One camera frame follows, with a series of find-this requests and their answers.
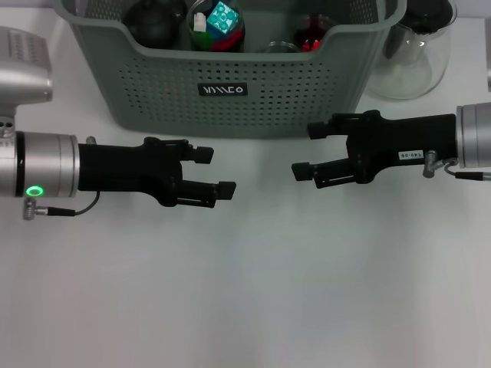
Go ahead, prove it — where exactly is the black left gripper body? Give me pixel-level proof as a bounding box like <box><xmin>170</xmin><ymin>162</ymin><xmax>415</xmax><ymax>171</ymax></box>
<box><xmin>77</xmin><ymin>136</ymin><xmax>184</xmax><ymax>208</ymax></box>

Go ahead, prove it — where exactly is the black round teapot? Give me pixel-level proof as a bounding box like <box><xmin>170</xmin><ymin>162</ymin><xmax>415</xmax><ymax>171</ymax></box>
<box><xmin>124</xmin><ymin>0</ymin><xmax>187</xmax><ymax>49</ymax></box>

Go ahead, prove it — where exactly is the teal square toy brick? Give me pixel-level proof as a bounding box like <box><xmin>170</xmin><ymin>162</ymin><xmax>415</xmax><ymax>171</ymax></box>
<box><xmin>206</xmin><ymin>1</ymin><xmax>242</xmax><ymax>35</ymax></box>

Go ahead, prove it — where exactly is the glass teacup with black sleeve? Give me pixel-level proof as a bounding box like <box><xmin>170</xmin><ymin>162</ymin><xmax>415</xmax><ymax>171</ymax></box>
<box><xmin>255</xmin><ymin>40</ymin><xmax>302</xmax><ymax>54</ymax></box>
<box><xmin>186</xmin><ymin>0</ymin><xmax>246</xmax><ymax>53</ymax></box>
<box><xmin>293</xmin><ymin>14</ymin><xmax>334</xmax><ymax>53</ymax></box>

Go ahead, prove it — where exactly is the right gripper silver fitting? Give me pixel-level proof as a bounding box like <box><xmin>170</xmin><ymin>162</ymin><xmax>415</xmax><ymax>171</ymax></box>
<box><xmin>422</xmin><ymin>149</ymin><xmax>439</xmax><ymax>179</ymax></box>

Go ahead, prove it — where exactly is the dark red toy brick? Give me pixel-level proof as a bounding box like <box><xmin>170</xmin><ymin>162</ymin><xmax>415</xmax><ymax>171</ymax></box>
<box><xmin>210</xmin><ymin>30</ymin><xmax>245</xmax><ymax>51</ymax></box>

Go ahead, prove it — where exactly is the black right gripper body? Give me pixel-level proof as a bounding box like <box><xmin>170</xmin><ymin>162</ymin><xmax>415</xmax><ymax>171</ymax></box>
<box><xmin>344</xmin><ymin>110</ymin><xmax>460</xmax><ymax>186</ymax></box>

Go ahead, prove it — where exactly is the grey-green perforated storage bin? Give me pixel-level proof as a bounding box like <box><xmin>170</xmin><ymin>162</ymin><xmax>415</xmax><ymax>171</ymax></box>
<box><xmin>53</xmin><ymin>0</ymin><xmax>407</xmax><ymax>139</ymax></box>

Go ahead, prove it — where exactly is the glass carafe with black lid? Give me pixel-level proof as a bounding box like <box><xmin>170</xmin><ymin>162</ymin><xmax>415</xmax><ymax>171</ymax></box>
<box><xmin>366</xmin><ymin>0</ymin><xmax>460</xmax><ymax>101</ymax></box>

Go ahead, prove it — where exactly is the right arm cable with connector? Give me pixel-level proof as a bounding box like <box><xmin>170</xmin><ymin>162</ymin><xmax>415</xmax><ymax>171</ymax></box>
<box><xmin>437</xmin><ymin>157</ymin><xmax>491</xmax><ymax>181</ymax></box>

